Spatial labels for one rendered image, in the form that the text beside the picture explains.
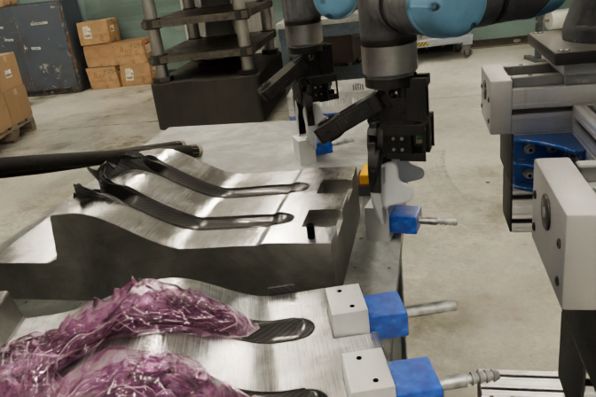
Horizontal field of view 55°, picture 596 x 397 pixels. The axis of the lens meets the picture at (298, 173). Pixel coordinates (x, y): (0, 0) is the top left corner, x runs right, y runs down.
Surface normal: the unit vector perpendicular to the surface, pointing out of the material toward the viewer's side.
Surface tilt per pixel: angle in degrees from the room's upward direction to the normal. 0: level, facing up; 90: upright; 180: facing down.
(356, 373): 0
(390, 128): 90
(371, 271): 0
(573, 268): 90
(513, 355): 0
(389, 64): 90
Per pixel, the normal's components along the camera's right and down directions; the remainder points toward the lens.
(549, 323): -0.11, -0.93
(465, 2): 0.38, 0.28
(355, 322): 0.08, 0.34
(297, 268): -0.21, 0.37
